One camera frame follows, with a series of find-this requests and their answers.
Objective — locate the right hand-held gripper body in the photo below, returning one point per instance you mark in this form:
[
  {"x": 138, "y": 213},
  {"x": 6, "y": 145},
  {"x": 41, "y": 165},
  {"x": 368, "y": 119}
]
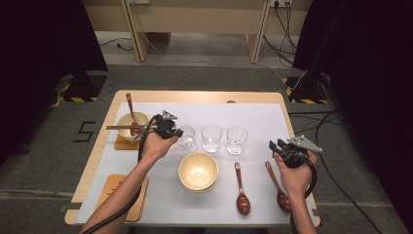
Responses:
[{"x": 297, "y": 156}]

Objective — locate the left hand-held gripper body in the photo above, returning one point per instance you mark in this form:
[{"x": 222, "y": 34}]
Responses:
[{"x": 165, "y": 125}]

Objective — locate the clear drinking glass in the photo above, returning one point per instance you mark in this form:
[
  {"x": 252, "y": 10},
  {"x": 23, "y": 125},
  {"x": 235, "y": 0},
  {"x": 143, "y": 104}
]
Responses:
[
  {"x": 211, "y": 138},
  {"x": 188, "y": 141},
  {"x": 236, "y": 140}
]

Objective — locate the brown wooden spoon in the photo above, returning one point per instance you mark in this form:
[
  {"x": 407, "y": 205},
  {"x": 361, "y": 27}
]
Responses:
[
  {"x": 283, "y": 201},
  {"x": 243, "y": 203},
  {"x": 131, "y": 107}
]

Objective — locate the cream ceramic bowl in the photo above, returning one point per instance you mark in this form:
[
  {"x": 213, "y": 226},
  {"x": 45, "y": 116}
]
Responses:
[
  {"x": 198, "y": 170},
  {"x": 198, "y": 191},
  {"x": 125, "y": 121}
]

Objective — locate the carved wooden coaster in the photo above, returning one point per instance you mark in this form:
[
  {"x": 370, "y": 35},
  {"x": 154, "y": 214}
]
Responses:
[
  {"x": 141, "y": 217},
  {"x": 123, "y": 145},
  {"x": 110, "y": 187}
]

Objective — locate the person's right hand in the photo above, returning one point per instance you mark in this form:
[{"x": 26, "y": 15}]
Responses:
[{"x": 297, "y": 180}]

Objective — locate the person's left hand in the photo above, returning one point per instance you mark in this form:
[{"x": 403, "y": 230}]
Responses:
[{"x": 156, "y": 148}]

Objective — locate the white paper sheet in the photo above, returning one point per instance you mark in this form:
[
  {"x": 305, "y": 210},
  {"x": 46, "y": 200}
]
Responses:
[{"x": 207, "y": 112}]

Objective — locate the black stand base striped tape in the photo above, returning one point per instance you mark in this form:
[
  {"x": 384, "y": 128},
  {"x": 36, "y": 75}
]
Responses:
[
  {"x": 308, "y": 87},
  {"x": 84, "y": 86}
]

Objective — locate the black curtain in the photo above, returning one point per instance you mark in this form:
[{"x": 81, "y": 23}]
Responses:
[
  {"x": 373, "y": 81},
  {"x": 39, "y": 48}
]

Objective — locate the light wooden desk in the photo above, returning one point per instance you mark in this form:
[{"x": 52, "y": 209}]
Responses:
[{"x": 195, "y": 19}]

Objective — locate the white wall outlet with plugs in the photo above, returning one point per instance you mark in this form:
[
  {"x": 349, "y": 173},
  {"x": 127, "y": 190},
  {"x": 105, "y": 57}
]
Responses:
[{"x": 281, "y": 2}]

